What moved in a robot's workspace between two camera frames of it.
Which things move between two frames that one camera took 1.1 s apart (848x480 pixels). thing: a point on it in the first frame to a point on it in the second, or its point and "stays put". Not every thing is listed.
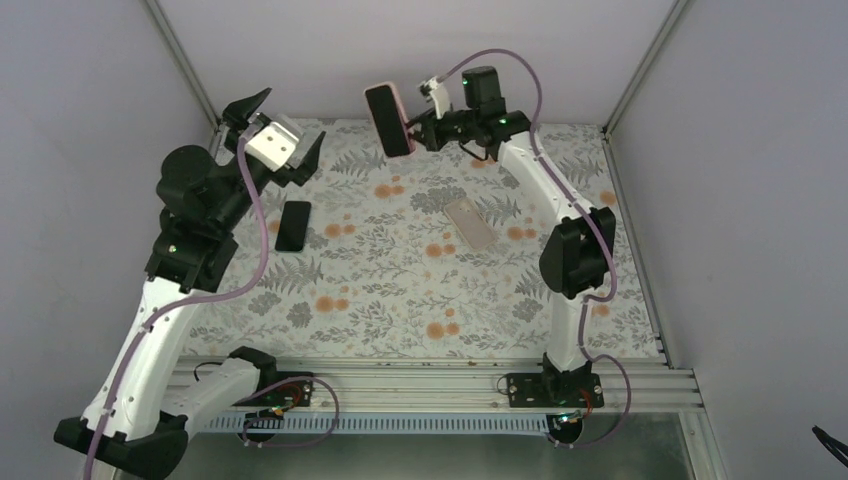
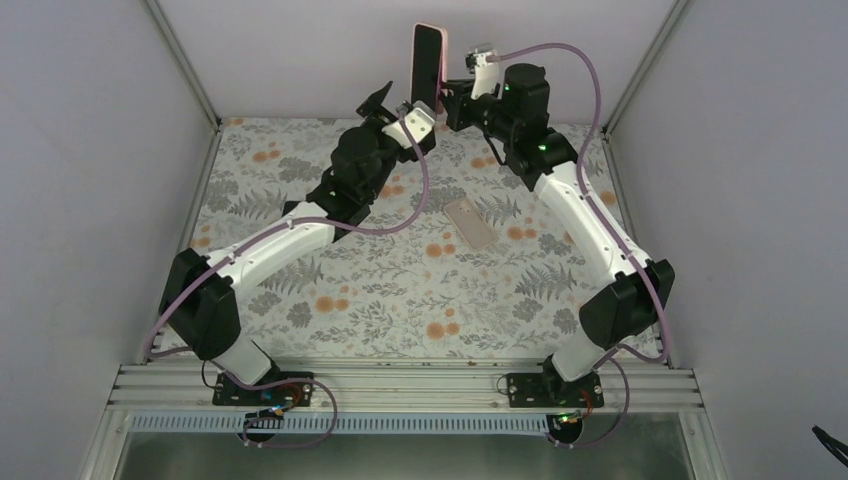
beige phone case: (472, 223) stays put
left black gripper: (236, 117) to (373, 105)
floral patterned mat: (429, 253) stays put
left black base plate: (292, 394) stays put
